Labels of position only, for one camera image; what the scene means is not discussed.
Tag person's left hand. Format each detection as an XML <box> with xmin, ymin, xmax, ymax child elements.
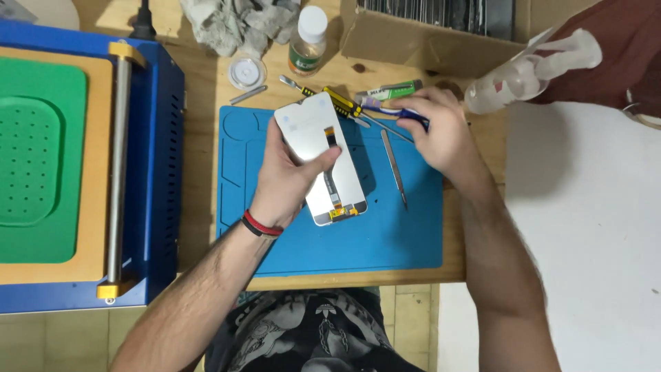
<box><xmin>249</xmin><ymin>118</ymin><xmax>343</xmax><ymax>229</ymax></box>

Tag person's right hand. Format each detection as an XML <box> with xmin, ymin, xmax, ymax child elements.
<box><xmin>395</xmin><ymin>86</ymin><xmax>479</xmax><ymax>180</ymax></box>

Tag blue white handled tool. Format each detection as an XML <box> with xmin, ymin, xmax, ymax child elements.
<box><xmin>361</xmin><ymin>105</ymin><xmax>431</xmax><ymax>131</ymax></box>

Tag white phone screen panel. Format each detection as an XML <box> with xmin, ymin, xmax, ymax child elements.
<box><xmin>273</xmin><ymin>91</ymin><xmax>369</xmax><ymax>227</ymax></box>

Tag green glue tube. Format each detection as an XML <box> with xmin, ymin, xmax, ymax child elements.
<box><xmin>354</xmin><ymin>79</ymin><xmax>424</xmax><ymax>102</ymax></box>

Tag thin metal rod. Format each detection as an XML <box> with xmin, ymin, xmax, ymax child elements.
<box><xmin>361</xmin><ymin>113</ymin><xmax>415</xmax><ymax>144</ymax></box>

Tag cardboard box with dark panels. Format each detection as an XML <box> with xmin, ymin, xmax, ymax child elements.
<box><xmin>340</xmin><ymin>0</ymin><xmax>548</xmax><ymax>79</ymax></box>

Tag metal scalpel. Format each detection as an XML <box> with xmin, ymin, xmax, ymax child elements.
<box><xmin>380</xmin><ymin>128</ymin><xmax>409</xmax><ymax>211</ymax></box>

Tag clear plastic spray bottle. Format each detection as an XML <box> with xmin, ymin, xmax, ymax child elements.
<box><xmin>464</xmin><ymin>27</ymin><xmax>604</xmax><ymax>115</ymax></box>

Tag clear bottle with white cap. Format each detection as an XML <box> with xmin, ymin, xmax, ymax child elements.
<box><xmin>287</xmin><ymin>5</ymin><xmax>329</xmax><ymax>78</ymax></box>

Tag blue silicone work mat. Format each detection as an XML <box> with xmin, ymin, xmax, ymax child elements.
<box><xmin>216</xmin><ymin>105</ymin><xmax>445</xmax><ymax>278</ymax></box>

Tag small metal spudger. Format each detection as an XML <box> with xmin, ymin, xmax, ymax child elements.
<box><xmin>229</xmin><ymin>85</ymin><xmax>268</xmax><ymax>105</ymax></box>

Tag round clear plastic spool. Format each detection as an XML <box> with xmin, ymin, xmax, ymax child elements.
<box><xmin>228</xmin><ymin>55</ymin><xmax>267</xmax><ymax>92</ymax></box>

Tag grey crumpled cloth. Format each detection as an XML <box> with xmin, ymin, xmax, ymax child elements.
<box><xmin>179</xmin><ymin>0</ymin><xmax>302</xmax><ymax>59</ymax></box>

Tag reddish brown fabric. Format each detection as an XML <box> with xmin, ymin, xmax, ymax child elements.
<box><xmin>529</xmin><ymin>0</ymin><xmax>661</xmax><ymax>113</ymax></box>

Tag red black wristband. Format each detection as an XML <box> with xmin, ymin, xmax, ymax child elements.
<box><xmin>241</xmin><ymin>209</ymin><xmax>285</xmax><ymax>240</ymax></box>

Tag black printed shirt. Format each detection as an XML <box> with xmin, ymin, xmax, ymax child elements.
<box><xmin>203</xmin><ymin>287</ymin><xmax>427</xmax><ymax>372</ymax></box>

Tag black power plug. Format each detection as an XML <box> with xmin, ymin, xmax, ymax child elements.
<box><xmin>128</xmin><ymin>0</ymin><xmax>158</xmax><ymax>41</ymax></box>

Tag blue machine with green pad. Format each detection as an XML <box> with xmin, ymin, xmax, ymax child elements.
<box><xmin>0</xmin><ymin>20</ymin><xmax>186</xmax><ymax>315</ymax></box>

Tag yellow black handled pry tool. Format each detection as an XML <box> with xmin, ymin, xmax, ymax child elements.
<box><xmin>279</xmin><ymin>74</ymin><xmax>371</xmax><ymax>129</ymax></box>

